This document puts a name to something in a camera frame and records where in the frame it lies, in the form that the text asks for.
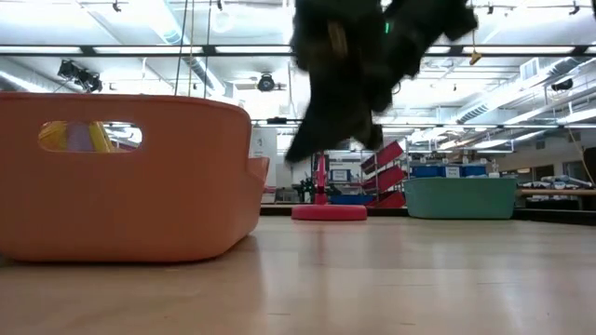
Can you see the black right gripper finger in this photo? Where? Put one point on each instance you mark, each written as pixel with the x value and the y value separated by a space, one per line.
pixel 374 137
pixel 321 137

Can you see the light teal plastic bin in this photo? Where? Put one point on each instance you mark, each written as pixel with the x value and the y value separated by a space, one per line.
pixel 461 197

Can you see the orange plastic bin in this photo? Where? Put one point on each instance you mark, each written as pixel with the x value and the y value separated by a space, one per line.
pixel 139 200

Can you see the red bin rack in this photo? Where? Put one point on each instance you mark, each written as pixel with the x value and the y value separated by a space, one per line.
pixel 388 179

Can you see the white cabinet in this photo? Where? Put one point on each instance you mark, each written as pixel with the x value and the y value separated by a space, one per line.
pixel 265 153

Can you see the blue storage bin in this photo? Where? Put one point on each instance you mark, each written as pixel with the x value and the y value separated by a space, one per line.
pixel 349 200

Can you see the red desk lamp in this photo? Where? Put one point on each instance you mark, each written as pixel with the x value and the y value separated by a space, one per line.
pixel 330 213

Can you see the black ceiling spotlight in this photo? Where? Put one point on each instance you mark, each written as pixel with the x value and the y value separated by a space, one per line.
pixel 77 74
pixel 266 84

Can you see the black overhead beam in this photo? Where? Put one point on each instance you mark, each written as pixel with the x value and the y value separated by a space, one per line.
pixel 139 50

